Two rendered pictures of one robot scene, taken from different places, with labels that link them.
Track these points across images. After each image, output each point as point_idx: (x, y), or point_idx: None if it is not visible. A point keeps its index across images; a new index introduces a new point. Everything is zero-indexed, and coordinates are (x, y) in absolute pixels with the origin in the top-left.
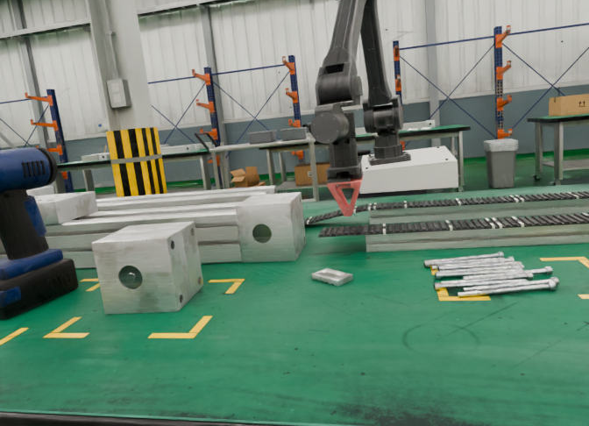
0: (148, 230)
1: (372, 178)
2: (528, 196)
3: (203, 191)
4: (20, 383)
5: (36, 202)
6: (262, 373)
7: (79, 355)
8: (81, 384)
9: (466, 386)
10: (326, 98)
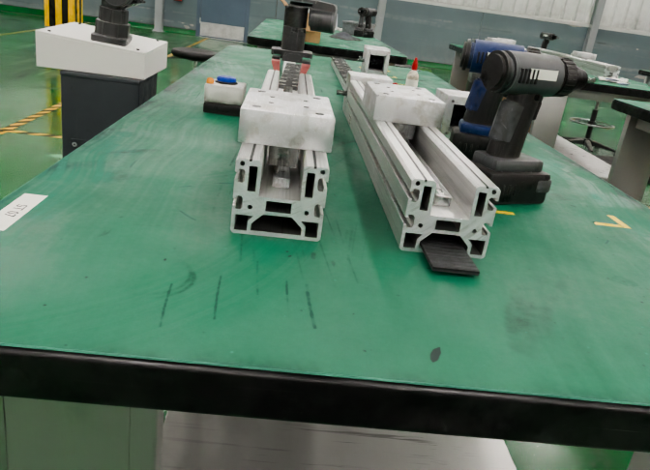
0: (458, 93)
1: (148, 61)
2: (291, 69)
3: (271, 79)
4: (542, 149)
5: (424, 91)
6: None
7: None
8: (531, 142)
9: None
10: None
